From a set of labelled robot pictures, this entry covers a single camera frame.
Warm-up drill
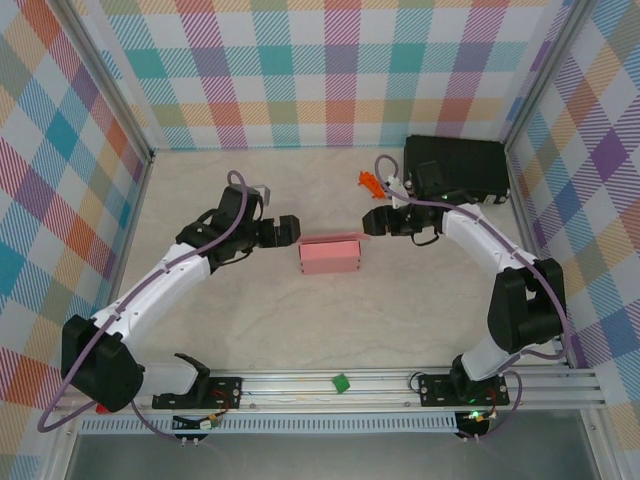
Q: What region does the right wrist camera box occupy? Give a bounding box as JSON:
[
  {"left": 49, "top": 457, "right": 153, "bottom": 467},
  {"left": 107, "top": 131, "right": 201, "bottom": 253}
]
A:
[{"left": 387, "top": 175, "right": 409, "bottom": 209}]

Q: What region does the wide aluminium base rail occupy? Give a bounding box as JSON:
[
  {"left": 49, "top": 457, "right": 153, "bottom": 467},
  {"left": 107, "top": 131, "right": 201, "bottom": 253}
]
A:
[{"left": 52, "top": 367, "right": 609, "bottom": 416}]

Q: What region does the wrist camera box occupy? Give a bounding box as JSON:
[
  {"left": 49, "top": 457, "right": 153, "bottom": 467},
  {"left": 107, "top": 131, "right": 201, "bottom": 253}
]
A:
[
  {"left": 387, "top": 175, "right": 409, "bottom": 209},
  {"left": 247, "top": 183, "right": 273, "bottom": 207}
]

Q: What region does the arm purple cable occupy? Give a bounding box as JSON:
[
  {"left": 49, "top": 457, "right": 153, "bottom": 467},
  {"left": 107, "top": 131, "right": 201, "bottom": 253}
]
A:
[
  {"left": 375, "top": 154, "right": 574, "bottom": 444},
  {"left": 38, "top": 170, "right": 249, "bottom": 445}
]

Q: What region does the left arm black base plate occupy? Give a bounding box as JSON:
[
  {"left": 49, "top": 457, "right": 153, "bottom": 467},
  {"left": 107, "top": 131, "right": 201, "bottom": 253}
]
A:
[{"left": 151, "top": 375, "right": 244, "bottom": 411}]

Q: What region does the white slotted cable duct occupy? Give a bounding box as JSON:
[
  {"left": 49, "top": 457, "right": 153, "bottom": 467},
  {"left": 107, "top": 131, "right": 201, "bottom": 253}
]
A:
[{"left": 79, "top": 412, "right": 459, "bottom": 435}]

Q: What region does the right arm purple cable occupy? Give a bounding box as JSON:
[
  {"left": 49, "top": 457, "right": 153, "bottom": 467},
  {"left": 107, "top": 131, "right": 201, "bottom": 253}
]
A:
[{"left": 375, "top": 154, "right": 574, "bottom": 444}]

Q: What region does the pink paper box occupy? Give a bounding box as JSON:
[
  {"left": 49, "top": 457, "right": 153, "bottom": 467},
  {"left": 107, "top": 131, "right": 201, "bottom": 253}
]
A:
[{"left": 298, "top": 230, "right": 372, "bottom": 275}]

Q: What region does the aluminium frame side rail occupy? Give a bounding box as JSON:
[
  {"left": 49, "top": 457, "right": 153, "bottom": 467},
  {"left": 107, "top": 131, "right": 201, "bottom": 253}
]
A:
[
  {"left": 503, "top": 144, "right": 576, "bottom": 371},
  {"left": 87, "top": 149, "right": 157, "bottom": 375}
]

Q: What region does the orange toy chassis brick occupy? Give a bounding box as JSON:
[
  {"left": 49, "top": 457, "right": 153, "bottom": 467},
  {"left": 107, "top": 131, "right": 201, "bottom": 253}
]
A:
[{"left": 357, "top": 170, "right": 386, "bottom": 199}]

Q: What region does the grey sheet metal panel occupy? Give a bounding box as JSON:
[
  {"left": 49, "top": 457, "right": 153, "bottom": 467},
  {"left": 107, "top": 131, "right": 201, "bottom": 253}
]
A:
[{"left": 64, "top": 432, "right": 601, "bottom": 480}]

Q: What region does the aluminium frame post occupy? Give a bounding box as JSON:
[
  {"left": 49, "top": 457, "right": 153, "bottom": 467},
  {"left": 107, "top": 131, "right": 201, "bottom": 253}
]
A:
[
  {"left": 501, "top": 0, "right": 594, "bottom": 151},
  {"left": 58, "top": 0, "right": 156, "bottom": 164}
]

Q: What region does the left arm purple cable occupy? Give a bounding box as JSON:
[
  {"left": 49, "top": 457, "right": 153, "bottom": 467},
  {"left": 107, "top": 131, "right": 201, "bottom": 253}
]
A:
[{"left": 38, "top": 170, "right": 249, "bottom": 445}]

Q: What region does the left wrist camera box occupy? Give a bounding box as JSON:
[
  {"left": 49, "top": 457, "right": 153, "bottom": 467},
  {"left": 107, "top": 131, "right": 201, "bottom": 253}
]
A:
[{"left": 247, "top": 183, "right": 273, "bottom": 207}]

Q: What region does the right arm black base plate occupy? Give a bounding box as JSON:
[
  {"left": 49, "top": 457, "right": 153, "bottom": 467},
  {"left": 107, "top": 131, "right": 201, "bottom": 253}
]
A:
[{"left": 417, "top": 372, "right": 511, "bottom": 409}]

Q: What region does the black ribbed carry case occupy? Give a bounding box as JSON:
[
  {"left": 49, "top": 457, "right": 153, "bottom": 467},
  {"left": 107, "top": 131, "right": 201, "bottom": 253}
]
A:
[{"left": 403, "top": 134, "right": 511, "bottom": 207}]

